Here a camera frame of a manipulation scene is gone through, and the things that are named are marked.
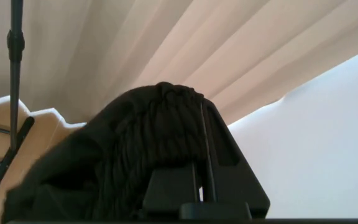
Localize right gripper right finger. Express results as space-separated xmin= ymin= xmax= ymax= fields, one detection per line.
xmin=200 ymin=98 xmax=271 ymax=219

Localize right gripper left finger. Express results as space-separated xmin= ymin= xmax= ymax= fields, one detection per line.
xmin=142 ymin=162 xmax=199 ymax=219

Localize black shorts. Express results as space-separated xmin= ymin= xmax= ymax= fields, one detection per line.
xmin=0 ymin=81 xmax=211 ymax=223

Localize black clothes rack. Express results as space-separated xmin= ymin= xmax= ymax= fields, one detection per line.
xmin=0 ymin=0 xmax=35 ymax=194

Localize beige curtain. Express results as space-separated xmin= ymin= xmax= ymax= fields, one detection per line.
xmin=0 ymin=0 xmax=358 ymax=125

